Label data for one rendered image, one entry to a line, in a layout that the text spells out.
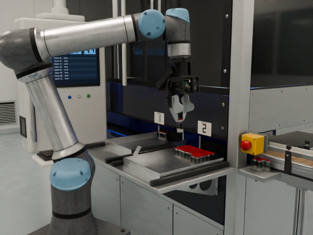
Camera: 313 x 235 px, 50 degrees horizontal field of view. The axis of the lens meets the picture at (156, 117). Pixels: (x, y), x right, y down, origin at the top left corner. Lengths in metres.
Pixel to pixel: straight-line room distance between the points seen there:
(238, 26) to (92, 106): 1.08
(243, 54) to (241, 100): 0.18
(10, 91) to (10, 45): 5.64
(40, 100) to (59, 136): 0.13
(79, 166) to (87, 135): 1.11
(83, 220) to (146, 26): 0.58
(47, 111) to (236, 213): 0.89
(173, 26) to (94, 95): 1.12
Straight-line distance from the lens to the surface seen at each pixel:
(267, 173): 1.42
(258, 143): 1.36
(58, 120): 1.11
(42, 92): 1.10
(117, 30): 0.95
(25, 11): 6.75
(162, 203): 1.90
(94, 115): 2.12
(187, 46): 1.10
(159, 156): 1.56
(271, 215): 1.75
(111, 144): 1.72
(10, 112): 6.65
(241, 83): 1.38
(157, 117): 1.80
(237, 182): 1.47
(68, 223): 1.04
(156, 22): 0.94
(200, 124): 1.55
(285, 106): 1.65
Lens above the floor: 1.32
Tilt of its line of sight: 10 degrees down
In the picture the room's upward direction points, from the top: straight up
